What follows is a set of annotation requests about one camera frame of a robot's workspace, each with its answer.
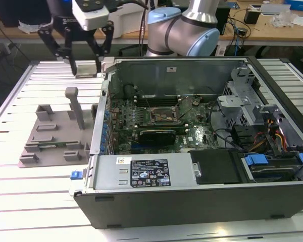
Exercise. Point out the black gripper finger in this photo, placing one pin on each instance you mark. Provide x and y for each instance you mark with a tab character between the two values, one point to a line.
109	32
46	40

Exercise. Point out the silver CPU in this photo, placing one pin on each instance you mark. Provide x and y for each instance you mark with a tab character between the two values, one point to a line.
86	70

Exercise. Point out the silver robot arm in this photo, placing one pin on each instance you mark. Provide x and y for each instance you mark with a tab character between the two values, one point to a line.
181	30

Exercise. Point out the CPU socket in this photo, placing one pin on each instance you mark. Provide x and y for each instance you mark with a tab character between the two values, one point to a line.
164	114

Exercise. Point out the white machine housing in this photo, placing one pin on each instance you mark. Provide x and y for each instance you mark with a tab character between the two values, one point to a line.
126	22

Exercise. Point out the crumpled white paper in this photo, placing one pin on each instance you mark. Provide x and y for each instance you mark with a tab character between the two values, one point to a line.
27	27

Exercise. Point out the wooden desk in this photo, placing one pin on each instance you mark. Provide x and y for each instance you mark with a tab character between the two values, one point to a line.
267	32
10	35

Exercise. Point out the large black box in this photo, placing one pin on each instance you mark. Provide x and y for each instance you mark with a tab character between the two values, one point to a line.
15	12

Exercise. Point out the metal locking lever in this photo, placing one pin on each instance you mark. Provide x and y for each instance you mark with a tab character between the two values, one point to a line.
147	103

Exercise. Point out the black RAM slot pair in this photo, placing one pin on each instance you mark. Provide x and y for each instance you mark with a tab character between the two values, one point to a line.
156	100
161	126

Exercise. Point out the grey parts rack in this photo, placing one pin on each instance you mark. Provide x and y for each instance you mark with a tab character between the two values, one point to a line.
63	121

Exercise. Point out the coin cell battery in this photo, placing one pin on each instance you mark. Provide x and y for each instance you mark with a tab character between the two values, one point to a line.
196	101

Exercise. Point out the black graphics card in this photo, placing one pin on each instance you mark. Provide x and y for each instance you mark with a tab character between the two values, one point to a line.
156	137

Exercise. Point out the green motherboard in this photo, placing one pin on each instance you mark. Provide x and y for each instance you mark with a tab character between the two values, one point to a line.
197	131

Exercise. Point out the blue case latch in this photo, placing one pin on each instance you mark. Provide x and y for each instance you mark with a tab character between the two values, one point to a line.
75	175

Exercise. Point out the grey power supply unit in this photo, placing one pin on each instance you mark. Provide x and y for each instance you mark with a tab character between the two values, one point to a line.
111	174

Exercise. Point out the small black box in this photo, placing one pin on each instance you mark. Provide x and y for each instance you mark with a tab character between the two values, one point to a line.
251	17

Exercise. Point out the metal drive cage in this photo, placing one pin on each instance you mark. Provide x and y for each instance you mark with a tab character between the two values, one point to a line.
236	121

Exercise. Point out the white flat card box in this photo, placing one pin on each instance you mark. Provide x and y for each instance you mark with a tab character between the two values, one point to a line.
275	9

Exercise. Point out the black plastic shroud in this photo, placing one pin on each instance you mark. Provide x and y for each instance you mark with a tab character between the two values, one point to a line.
217	166

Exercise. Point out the clear plastic bag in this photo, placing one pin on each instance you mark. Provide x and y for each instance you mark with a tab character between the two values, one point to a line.
282	20

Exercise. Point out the black open PC case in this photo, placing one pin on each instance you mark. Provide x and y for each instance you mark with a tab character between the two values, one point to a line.
192	206

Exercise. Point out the blue cardboard box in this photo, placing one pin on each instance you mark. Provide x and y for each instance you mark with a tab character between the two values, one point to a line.
300	4

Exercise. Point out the hard disk in blue carrier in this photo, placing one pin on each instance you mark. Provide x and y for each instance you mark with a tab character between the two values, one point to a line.
255	160

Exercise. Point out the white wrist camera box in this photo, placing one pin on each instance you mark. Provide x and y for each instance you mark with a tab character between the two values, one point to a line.
93	19

